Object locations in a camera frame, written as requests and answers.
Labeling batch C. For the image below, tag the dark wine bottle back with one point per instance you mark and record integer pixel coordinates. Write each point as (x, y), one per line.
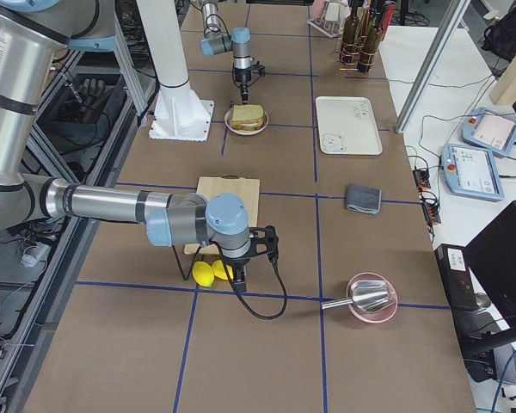
(356, 23)

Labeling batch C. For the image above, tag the metal scoop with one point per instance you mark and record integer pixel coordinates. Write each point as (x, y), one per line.
(365, 296)

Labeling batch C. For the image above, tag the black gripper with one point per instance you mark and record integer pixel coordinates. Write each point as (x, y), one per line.
(236, 263)
(243, 77)

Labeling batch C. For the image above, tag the pink bowl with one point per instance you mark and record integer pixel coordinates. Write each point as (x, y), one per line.
(381, 316)

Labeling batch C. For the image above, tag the aluminium frame post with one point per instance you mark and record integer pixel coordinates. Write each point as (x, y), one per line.
(441, 39)

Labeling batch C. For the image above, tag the teach pendant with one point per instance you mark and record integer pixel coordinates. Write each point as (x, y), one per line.
(490, 130)
(471, 172)

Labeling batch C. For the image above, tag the copper wire bottle rack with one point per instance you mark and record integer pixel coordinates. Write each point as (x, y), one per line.
(358, 55)

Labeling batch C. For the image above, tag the near teach pendant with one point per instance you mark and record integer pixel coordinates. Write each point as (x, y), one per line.
(471, 172)

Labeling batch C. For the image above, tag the white bowl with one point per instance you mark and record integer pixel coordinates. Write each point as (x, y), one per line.
(227, 117)

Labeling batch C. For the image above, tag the white bear tray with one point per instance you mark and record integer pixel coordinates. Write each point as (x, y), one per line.
(347, 126)

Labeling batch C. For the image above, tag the wooden cutting board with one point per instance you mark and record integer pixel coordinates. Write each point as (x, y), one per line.
(232, 204)

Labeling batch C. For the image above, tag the dark wine bottle front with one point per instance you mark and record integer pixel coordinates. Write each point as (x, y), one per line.
(374, 36)

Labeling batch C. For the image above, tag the whole yellow lemon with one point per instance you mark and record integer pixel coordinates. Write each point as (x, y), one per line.
(203, 274)

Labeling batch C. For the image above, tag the black monitor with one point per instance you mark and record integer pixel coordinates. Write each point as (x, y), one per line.
(491, 255)

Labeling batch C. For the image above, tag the grey folded cloth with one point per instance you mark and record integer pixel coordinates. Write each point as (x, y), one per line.
(363, 199)

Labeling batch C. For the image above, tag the dark wine bottle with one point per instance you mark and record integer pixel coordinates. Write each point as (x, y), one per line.
(374, 36)
(356, 23)

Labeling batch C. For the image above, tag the black computer box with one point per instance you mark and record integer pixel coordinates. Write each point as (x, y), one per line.
(455, 276)

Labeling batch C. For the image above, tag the far teach pendant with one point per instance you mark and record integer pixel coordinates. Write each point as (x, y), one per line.
(490, 130)

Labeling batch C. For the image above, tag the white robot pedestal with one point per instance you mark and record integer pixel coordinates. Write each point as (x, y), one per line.
(179, 114)

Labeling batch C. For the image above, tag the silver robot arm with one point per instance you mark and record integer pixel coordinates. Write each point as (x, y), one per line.
(218, 39)
(31, 33)

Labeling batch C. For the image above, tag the toast with fried egg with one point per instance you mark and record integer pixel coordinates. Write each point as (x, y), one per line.
(249, 126)

